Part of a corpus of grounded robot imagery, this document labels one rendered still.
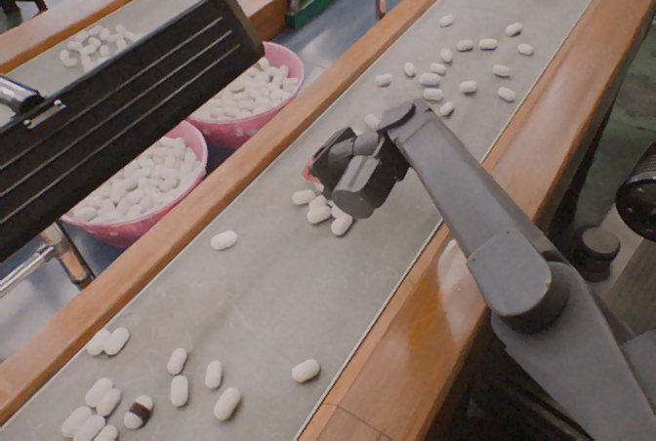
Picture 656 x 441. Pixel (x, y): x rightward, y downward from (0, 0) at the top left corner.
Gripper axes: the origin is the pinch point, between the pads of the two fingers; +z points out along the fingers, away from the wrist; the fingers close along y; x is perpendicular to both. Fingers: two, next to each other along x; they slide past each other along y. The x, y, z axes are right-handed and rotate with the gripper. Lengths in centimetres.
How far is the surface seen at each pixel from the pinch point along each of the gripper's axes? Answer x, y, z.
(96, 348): -2.8, 38.1, 5.3
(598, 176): 81, -110, 19
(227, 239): -1.2, 16.5, 2.4
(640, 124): 84, -144, 15
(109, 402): 1.6, 41.9, -0.1
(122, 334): -2.0, 35.0, 3.9
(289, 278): 7.0, 16.5, -4.8
